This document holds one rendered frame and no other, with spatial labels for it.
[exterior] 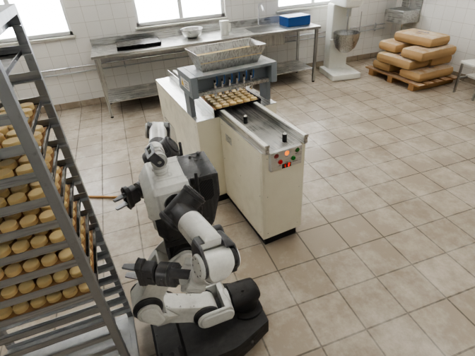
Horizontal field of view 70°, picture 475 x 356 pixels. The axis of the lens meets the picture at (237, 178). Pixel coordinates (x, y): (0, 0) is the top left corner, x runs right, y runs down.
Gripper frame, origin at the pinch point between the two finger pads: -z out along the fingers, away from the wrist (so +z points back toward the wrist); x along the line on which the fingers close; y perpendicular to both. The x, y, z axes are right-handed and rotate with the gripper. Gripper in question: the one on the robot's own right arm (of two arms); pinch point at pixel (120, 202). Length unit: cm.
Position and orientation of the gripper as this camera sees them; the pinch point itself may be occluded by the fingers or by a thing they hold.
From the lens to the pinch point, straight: 172.7
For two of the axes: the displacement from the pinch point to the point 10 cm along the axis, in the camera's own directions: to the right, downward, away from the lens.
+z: 6.2, -4.6, 6.3
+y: 7.8, 3.1, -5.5
